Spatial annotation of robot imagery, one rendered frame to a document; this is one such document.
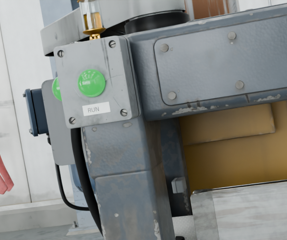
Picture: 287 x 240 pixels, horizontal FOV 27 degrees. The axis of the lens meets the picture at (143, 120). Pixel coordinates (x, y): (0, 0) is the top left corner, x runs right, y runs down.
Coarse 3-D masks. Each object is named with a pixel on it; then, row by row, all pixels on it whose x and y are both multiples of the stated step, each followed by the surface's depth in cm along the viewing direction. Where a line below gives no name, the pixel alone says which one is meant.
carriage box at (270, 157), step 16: (272, 112) 93; (208, 144) 96; (224, 144) 95; (240, 144) 95; (256, 144) 94; (272, 144) 94; (192, 160) 97; (208, 160) 96; (224, 160) 96; (240, 160) 95; (256, 160) 94; (272, 160) 94; (192, 176) 97; (208, 176) 96; (224, 176) 96; (240, 176) 95; (256, 176) 95; (272, 176) 94; (192, 192) 97
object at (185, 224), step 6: (186, 216) 85; (192, 216) 85; (174, 222) 85; (180, 222) 85; (186, 222) 85; (192, 222) 85; (174, 228) 85; (180, 228) 85; (186, 228) 85; (192, 228) 85; (180, 234) 85; (186, 234) 85; (192, 234) 85
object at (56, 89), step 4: (56, 80) 66; (52, 84) 66; (56, 84) 65; (52, 88) 66; (56, 88) 65; (56, 92) 66; (60, 92) 65; (56, 96) 66; (60, 96) 66; (60, 100) 67
